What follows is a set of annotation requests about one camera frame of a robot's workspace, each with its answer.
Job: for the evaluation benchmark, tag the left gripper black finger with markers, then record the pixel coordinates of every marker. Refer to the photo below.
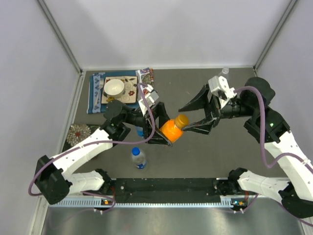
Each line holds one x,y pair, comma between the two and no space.
161,114
159,138

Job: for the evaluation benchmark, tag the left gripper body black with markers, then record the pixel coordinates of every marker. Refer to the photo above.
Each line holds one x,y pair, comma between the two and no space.
147,130

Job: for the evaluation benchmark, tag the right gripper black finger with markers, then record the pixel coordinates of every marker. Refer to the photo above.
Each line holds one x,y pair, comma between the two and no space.
203,126
198,102

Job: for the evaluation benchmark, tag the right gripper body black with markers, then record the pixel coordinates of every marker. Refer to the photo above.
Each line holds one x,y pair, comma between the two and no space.
214,107

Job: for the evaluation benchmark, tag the orange juice bottle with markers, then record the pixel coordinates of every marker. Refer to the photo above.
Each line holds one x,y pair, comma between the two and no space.
172,129

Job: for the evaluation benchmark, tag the clear bottle green label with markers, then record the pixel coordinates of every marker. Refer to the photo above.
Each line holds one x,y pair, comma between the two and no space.
225,73

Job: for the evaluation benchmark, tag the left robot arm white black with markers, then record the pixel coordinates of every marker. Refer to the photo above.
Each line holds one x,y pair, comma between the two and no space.
56,177

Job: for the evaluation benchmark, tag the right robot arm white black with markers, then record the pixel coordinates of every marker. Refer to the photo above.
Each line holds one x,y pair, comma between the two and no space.
271,131

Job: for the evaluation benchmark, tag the blue liquid bottle blue cap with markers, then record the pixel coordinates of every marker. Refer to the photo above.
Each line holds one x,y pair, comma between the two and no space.
139,131

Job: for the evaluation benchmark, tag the clear water bottle blue cap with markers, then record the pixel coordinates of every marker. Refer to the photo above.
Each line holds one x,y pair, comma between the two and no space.
139,158

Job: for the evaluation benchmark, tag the square floral plate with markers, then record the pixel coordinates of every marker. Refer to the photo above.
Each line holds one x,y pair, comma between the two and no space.
130,90

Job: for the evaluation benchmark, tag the blue patterned placemat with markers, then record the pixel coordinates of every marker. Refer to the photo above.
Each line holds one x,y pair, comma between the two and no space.
98,99

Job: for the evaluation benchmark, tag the white ceramic bowl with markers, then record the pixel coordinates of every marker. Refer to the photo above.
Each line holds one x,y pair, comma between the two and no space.
114,88

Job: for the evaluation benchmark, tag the silver fork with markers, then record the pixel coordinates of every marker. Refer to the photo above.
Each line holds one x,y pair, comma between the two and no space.
101,84

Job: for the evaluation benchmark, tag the dark floral coaster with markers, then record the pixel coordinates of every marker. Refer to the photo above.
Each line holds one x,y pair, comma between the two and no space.
78,133

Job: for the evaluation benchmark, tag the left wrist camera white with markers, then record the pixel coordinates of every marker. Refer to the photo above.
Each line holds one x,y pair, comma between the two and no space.
150,94

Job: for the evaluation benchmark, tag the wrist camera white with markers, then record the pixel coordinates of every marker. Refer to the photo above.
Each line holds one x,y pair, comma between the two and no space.
219,87
150,94

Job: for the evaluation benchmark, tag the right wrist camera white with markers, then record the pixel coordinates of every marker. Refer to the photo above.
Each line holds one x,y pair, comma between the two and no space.
219,87

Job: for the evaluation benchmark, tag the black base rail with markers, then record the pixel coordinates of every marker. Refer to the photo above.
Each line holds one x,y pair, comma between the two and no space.
169,190

